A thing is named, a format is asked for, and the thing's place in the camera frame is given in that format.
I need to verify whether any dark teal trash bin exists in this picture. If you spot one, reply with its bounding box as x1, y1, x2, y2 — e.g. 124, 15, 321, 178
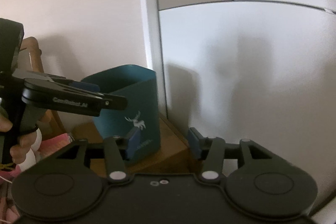
82, 65, 161, 166

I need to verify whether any person's left hand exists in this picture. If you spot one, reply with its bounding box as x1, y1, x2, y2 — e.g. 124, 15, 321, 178
1, 106, 39, 167

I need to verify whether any pink cloth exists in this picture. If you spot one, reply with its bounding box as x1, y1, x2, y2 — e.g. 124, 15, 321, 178
1, 130, 72, 223

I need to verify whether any wooden chair frame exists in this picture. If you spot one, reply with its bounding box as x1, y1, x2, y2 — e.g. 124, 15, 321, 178
19, 37, 66, 140

